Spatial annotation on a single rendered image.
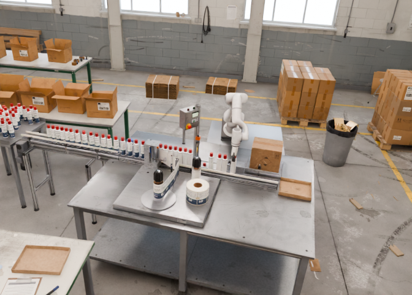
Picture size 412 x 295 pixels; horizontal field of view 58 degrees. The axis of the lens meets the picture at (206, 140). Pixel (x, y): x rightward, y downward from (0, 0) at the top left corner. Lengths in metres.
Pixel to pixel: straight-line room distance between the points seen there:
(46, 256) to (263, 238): 1.65
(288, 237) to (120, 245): 1.67
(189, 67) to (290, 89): 3.16
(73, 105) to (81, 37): 4.59
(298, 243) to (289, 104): 4.05
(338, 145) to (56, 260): 4.13
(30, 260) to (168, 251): 1.32
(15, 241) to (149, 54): 6.63
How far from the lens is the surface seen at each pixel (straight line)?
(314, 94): 6.84
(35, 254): 3.14
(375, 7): 9.02
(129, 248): 3.86
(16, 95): 5.54
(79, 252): 3.07
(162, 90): 7.64
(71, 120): 5.08
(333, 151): 5.81
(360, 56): 9.19
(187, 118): 3.53
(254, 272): 3.70
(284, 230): 3.23
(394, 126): 6.63
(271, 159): 3.77
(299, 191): 3.71
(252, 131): 4.69
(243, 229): 3.16
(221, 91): 7.99
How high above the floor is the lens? 2.92
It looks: 28 degrees down
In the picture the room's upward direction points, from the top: 3 degrees clockwise
